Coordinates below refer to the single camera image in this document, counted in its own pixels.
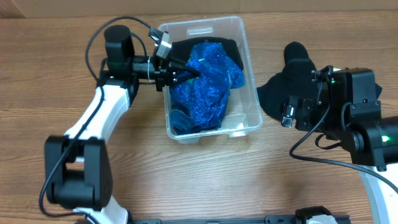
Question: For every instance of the clear plastic storage bin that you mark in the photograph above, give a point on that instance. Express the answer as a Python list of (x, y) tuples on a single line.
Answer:
[(243, 112)]

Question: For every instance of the shiny blue sequin garment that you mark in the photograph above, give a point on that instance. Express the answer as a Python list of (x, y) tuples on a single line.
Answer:
[(204, 98)]

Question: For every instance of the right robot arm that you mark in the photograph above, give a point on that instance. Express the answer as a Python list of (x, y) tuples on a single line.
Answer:
[(373, 149)]

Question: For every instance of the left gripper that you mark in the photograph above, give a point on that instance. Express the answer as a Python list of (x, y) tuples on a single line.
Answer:
[(165, 69)]

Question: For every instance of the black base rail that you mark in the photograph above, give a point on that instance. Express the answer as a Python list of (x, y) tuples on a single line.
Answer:
[(316, 214)]

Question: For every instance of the small folded black garment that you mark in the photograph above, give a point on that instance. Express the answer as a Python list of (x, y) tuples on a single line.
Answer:
[(378, 89)]

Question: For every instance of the blue denim jeans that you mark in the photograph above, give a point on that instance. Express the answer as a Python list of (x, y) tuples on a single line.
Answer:
[(183, 124)]

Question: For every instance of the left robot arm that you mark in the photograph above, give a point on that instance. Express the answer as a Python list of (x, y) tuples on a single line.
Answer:
[(77, 169)]

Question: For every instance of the black taped garment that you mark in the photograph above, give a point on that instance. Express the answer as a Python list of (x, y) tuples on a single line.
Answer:
[(181, 50)]

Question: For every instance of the black sock garment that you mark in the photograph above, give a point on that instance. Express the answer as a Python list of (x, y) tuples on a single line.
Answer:
[(295, 79)]

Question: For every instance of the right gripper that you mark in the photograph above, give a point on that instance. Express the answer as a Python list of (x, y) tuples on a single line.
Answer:
[(305, 107)]

